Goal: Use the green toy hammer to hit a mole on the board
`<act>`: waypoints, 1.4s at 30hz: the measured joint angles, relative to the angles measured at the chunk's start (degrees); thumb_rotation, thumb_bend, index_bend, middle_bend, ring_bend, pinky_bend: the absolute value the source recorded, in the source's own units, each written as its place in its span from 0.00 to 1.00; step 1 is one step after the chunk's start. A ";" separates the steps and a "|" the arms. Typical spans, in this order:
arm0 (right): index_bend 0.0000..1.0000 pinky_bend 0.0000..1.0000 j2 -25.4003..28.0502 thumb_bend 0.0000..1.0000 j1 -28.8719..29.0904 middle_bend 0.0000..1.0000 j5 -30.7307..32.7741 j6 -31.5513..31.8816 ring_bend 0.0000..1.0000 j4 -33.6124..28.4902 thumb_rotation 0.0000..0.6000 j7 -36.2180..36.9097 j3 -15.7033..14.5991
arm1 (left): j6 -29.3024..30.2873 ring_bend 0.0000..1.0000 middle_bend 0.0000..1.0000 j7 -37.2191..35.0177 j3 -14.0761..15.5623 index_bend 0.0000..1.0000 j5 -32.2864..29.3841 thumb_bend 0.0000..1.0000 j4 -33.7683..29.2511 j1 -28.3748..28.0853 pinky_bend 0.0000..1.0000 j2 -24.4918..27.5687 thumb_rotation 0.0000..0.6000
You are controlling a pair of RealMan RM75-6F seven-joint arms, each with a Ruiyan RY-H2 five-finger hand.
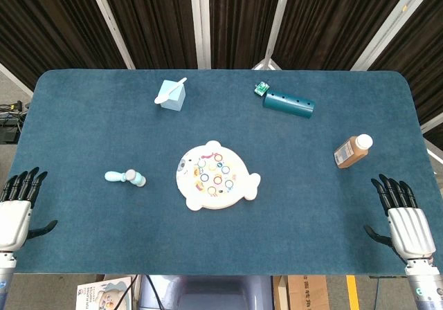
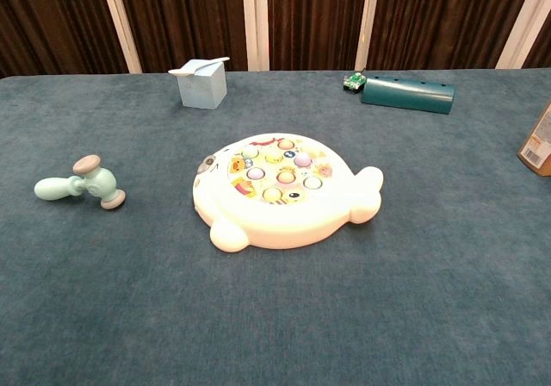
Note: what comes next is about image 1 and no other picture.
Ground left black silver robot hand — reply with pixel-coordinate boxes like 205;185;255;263
0;166;58;253

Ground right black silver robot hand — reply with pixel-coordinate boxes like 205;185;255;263
363;174;437;264

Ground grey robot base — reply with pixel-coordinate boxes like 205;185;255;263
137;274;275;310

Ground white toy peg board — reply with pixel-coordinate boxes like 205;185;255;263
175;140;262;212

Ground black floor power equipment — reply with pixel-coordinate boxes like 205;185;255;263
0;100;29;145

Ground brown bottle white cap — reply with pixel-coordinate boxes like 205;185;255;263
333;134;374;170

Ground toy packaging box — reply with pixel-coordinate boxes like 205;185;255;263
76;275;137;310

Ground blue felt table mat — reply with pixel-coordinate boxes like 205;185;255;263
0;69;443;277

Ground brown cardboard box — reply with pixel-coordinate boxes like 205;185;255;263
273;275;330;310

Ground teal half-cylinder block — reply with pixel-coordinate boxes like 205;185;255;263
262;89;316;120

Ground white plastic spoon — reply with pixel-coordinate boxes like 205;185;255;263
154;77;188;104

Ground light blue cube box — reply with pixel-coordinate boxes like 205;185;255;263
159;80;187;112

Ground dark brown curtain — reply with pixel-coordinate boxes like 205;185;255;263
0;0;443;141

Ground black base cable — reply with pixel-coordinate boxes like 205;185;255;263
143;274;164;310

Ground white frame post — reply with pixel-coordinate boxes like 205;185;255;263
85;0;136;70
188;0;213;70
350;0;437;72
251;0;294;71

